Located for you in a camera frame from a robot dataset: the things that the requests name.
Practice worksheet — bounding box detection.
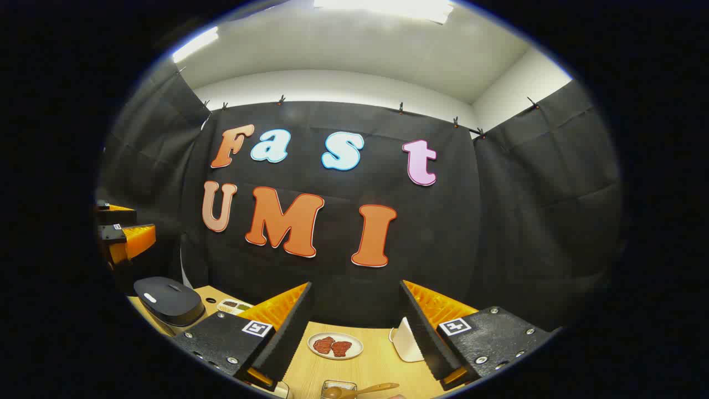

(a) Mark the ceiling light panel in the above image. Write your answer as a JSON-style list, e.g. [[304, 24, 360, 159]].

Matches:
[[172, 27, 219, 63]]

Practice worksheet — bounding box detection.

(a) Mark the metal chopstick holder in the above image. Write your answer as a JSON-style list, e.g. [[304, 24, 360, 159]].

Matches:
[[321, 380, 358, 399]]

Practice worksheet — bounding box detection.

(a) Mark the white toaster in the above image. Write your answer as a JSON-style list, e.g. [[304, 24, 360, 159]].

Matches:
[[389, 317, 424, 363]]

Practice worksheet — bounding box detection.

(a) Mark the black backdrop cloth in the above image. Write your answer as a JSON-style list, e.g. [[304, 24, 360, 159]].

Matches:
[[97, 58, 624, 333]]

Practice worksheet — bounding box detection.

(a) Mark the white divided grain dish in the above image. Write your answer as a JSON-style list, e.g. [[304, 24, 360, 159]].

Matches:
[[217, 298, 254, 316]]

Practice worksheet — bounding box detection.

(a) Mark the white round plate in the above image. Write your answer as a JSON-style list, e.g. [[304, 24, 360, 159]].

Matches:
[[307, 331, 364, 361]]

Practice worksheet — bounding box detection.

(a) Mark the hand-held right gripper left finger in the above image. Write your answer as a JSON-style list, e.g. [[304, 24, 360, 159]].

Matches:
[[172, 282, 315, 391]]

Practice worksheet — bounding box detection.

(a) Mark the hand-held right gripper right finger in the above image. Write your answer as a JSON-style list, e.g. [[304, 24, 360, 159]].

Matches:
[[399, 280, 560, 391]]

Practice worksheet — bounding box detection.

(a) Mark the wooden spoon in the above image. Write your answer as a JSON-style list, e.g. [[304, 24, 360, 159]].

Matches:
[[323, 382, 400, 399]]

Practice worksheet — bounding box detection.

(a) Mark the black and silver rice cooker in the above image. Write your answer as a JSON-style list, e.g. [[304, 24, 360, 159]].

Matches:
[[133, 276, 207, 336]]

